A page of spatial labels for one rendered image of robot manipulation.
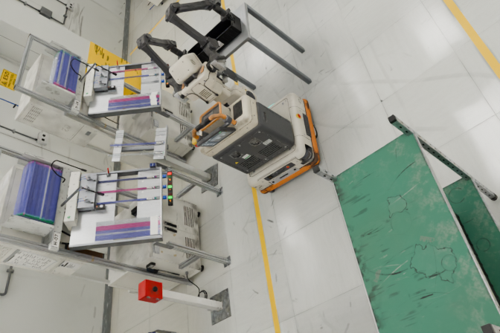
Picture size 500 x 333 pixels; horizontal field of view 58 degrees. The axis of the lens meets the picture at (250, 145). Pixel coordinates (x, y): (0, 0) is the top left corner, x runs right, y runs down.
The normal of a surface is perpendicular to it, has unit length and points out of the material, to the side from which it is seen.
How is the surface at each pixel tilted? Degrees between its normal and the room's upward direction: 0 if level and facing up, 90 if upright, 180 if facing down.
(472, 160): 0
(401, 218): 0
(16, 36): 90
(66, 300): 90
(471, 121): 0
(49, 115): 90
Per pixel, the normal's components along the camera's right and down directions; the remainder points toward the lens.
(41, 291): 0.69, -0.53
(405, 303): -0.71, -0.37
